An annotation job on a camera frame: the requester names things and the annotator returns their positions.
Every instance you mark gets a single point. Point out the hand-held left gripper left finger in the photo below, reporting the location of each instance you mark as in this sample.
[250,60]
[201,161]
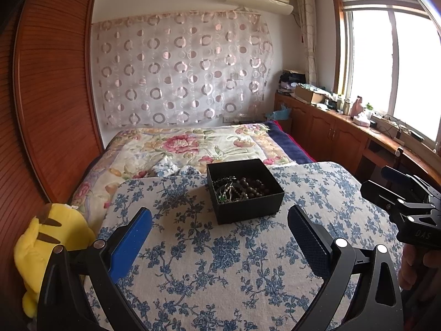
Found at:
[132,238]

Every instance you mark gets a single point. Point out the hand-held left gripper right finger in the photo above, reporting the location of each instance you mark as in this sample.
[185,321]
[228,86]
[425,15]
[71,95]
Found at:
[308,238]

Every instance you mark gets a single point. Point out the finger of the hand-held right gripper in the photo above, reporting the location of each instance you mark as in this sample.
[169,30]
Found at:
[375,189]
[396,174]

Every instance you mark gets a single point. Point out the black jewelry box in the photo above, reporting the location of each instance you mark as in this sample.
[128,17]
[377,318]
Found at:
[248,212]

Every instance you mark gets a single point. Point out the silver flower hairpin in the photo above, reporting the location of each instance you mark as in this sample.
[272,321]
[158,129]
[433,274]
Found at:
[222,188]

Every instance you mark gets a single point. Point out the person's right hand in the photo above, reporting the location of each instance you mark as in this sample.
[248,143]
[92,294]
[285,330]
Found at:
[411,269]

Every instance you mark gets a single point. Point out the white power strip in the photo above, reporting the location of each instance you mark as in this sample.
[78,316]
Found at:
[389,124]

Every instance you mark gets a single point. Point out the tissue box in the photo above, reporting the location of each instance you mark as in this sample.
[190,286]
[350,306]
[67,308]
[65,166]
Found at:
[361,120]

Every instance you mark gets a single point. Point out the wooden cabinet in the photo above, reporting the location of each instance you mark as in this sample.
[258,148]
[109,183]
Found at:
[327,131]

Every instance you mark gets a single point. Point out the pink bottle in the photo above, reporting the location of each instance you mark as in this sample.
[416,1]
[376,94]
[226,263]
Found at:
[358,105]

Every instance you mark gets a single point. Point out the crumpled blue floral fabric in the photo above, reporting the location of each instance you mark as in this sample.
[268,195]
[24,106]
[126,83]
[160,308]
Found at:
[172,169]

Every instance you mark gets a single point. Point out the yellow plush toy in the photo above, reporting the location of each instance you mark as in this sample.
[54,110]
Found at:
[51,248]

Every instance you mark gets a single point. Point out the blue floral tablecloth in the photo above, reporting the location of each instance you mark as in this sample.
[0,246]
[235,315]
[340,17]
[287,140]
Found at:
[224,265]

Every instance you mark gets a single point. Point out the floral quilt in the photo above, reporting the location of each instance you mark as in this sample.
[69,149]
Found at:
[165,144]

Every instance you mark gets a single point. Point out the navy blanket with red edge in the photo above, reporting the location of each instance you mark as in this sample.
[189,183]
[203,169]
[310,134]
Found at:
[286,141]

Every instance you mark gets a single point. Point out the cardboard box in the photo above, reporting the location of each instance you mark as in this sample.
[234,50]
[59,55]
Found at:
[310,94]

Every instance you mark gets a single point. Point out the window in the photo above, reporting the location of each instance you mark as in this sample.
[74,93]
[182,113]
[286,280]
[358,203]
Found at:
[396,58]

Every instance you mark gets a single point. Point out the light blue plastic bag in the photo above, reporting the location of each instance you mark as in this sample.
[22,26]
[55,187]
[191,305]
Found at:
[279,113]

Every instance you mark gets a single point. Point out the pile of clothes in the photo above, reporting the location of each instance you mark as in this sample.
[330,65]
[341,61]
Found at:
[291,81]

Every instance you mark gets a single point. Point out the beige patterned window curtain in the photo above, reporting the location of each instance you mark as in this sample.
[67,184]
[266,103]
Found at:
[308,34]

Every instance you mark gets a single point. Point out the wooden wardrobe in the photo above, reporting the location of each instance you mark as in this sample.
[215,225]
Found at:
[51,93]

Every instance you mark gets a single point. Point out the sheer circle-patterned curtain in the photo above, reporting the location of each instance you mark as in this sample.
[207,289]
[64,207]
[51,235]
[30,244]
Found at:
[172,69]

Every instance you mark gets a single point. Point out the wall socket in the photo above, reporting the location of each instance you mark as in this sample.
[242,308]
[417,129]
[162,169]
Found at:
[231,119]

